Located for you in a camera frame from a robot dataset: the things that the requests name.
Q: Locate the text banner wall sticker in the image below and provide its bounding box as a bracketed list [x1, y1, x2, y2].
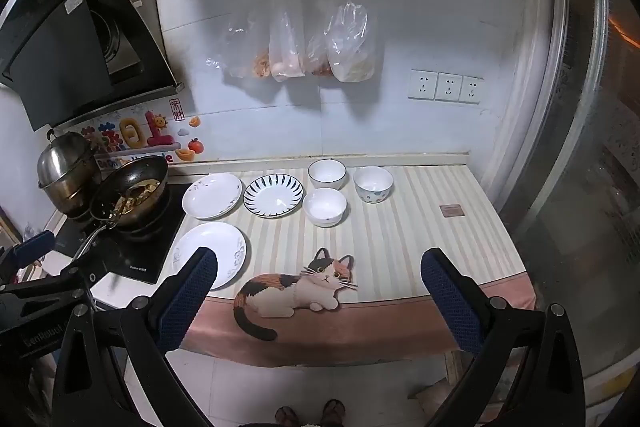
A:
[97, 152, 176, 169]

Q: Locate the clear plastic bag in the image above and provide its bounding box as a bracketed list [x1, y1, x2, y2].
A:
[268, 0, 307, 83]
[326, 0, 377, 83]
[305, 0, 335, 78]
[206, 0, 275, 80]

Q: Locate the person's sandal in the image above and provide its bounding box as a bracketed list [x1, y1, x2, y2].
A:
[322, 399, 347, 427]
[274, 406, 301, 427]

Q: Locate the black frying pan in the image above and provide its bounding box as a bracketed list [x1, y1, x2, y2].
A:
[75, 155, 170, 264]

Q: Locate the steel steamer pot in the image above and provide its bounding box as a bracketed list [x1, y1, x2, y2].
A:
[36, 129, 104, 219]

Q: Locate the black range hood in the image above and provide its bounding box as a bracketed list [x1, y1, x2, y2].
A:
[0, 0, 186, 134]

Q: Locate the black induction cooktop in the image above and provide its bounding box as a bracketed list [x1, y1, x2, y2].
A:
[52, 182, 189, 288]

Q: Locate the glass sliding door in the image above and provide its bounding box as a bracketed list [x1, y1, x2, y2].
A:
[500, 0, 640, 408]

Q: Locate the striped cat print tablecloth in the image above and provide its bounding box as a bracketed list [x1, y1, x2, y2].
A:
[90, 164, 537, 366]

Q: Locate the blue striped plate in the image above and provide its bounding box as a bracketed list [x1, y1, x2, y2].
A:
[243, 174, 305, 220]

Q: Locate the person's right sandal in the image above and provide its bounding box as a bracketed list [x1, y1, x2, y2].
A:
[322, 399, 347, 427]

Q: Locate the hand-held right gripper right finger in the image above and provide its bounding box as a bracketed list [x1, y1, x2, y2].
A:
[421, 248, 601, 427]

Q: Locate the person's left sandal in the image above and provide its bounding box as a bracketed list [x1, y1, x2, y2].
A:
[274, 406, 301, 427]

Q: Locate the plain white bowl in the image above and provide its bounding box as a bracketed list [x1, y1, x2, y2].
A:
[302, 188, 348, 228]

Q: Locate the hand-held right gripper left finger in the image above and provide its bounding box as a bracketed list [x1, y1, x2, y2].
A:
[52, 247, 221, 427]

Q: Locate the small white floral plate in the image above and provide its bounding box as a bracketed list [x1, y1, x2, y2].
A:
[181, 172, 244, 221]

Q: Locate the large white floral plate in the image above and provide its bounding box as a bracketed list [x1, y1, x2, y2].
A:
[171, 222, 250, 291]

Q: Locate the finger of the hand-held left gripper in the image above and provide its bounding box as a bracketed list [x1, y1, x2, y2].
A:
[0, 230, 57, 284]

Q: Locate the white wall socket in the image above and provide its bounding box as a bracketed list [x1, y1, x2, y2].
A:
[434, 72, 463, 102]
[407, 68, 439, 100]
[459, 75, 486, 104]

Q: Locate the colourful letter wall sticker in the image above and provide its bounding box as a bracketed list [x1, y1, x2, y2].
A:
[97, 109, 176, 155]

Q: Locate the white dotted bowl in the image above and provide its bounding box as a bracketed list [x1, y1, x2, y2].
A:
[353, 166, 394, 204]

